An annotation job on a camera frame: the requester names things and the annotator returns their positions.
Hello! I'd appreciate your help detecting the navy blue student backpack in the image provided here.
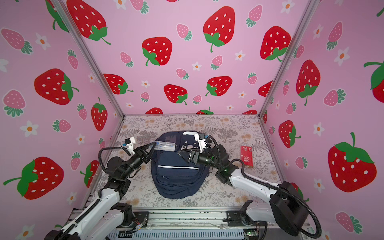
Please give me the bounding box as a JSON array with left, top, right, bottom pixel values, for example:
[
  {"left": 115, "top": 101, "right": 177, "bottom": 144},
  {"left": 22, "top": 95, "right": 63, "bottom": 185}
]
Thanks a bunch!
[{"left": 151, "top": 131, "right": 209, "bottom": 199}]

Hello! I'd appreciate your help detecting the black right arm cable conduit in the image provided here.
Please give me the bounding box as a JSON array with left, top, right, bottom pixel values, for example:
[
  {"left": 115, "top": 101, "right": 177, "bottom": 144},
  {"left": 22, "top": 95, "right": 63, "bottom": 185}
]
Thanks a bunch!
[{"left": 206, "top": 134, "right": 322, "bottom": 239}]

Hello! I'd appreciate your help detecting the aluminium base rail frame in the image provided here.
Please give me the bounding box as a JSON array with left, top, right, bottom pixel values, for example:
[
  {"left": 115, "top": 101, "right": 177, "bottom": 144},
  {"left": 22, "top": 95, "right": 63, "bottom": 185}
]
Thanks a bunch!
[{"left": 58, "top": 206, "right": 316, "bottom": 240}]

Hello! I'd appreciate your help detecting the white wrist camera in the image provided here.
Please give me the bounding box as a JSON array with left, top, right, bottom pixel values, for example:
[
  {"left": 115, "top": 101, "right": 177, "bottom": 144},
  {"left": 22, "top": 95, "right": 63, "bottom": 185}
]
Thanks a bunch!
[
  {"left": 194, "top": 133, "right": 210, "bottom": 153},
  {"left": 122, "top": 137, "right": 136, "bottom": 156}
]

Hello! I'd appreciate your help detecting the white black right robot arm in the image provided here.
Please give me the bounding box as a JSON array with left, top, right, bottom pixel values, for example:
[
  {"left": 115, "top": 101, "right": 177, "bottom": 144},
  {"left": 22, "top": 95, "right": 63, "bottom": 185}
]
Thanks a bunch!
[{"left": 178, "top": 150, "right": 310, "bottom": 236}]

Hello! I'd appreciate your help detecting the aluminium corner post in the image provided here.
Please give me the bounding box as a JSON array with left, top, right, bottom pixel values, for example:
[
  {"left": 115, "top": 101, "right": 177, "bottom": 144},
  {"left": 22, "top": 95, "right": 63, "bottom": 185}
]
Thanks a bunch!
[
  {"left": 259, "top": 0, "right": 320, "bottom": 119},
  {"left": 52, "top": 0, "right": 125, "bottom": 119}
]

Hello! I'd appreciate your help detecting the clear plastic pencil case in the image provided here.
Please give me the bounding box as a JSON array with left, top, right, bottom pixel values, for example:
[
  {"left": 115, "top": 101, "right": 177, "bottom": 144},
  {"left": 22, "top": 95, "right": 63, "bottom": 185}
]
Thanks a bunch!
[{"left": 155, "top": 141, "right": 176, "bottom": 152}]

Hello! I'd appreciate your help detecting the red stationery package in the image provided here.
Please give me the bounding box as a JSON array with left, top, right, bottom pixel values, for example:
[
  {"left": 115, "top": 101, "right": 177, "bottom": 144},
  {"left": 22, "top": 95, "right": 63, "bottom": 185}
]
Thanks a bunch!
[{"left": 241, "top": 146, "right": 254, "bottom": 168}]

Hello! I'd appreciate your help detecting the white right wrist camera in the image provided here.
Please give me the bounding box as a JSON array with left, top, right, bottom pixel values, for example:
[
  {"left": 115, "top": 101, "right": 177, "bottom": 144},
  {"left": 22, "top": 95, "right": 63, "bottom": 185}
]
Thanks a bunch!
[{"left": 194, "top": 133, "right": 210, "bottom": 153}]

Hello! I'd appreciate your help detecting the aluminium corner post left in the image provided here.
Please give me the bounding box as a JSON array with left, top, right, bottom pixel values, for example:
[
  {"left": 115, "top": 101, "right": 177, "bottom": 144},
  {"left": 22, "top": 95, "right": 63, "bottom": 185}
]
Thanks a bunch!
[{"left": 52, "top": 0, "right": 125, "bottom": 119}]

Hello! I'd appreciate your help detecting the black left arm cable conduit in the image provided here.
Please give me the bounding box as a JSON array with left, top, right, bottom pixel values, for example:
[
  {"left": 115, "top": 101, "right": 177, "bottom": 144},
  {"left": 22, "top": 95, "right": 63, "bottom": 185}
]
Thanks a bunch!
[{"left": 98, "top": 146, "right": 127, "bottom": 173}]

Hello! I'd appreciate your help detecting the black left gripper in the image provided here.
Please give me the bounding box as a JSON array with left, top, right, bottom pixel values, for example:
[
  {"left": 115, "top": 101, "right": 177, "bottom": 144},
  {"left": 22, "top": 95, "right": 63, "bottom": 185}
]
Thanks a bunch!
[{"left": 122, "top": 143, "right": 156, "bottom": 182}]

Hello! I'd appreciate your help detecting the aluminium corner post right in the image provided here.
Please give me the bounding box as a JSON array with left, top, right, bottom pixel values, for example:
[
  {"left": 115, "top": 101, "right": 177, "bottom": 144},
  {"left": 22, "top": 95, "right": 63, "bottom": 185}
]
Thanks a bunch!
[{"left": 259, "top": 0, "right": 320, "bottom": 119}]

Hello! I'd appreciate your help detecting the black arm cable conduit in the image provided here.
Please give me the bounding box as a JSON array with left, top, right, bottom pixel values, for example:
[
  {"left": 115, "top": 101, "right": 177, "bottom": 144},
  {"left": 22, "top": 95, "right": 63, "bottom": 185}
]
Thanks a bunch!
[
  {"left": 206, "top": 134, "right": 322, "bottom": 239},
  {"left": 98, "top": 146, "right": 127, "bottom": 173}
]

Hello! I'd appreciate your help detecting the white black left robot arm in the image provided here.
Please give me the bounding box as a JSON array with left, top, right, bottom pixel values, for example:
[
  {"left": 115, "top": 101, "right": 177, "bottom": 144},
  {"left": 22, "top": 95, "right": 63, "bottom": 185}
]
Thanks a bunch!
[{"left": 45, "top": 142, "right": 156, "bottom": 240}]

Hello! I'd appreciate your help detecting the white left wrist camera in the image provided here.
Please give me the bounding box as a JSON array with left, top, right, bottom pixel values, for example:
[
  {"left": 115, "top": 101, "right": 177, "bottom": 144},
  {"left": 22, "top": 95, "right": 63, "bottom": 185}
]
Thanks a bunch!
[{"left": 122, "top": 137, "right": 136, "bottom": 156}]

